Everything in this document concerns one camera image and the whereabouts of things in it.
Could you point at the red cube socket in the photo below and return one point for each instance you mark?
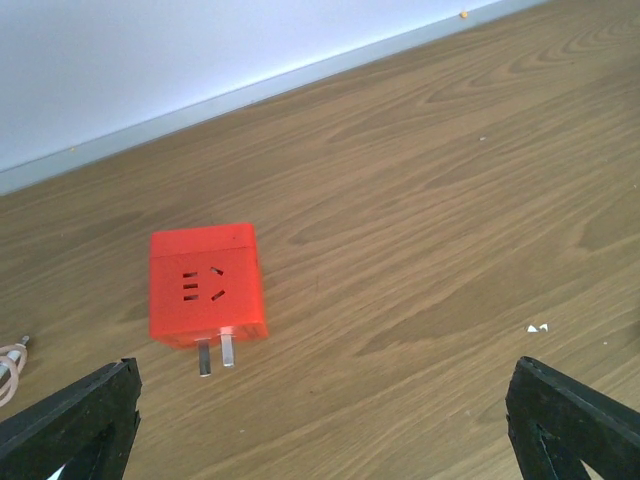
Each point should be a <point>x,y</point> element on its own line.
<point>205,289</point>

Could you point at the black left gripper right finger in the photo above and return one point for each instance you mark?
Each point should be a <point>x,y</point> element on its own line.
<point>557,426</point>

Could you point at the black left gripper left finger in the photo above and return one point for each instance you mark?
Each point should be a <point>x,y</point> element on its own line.
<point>83,431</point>

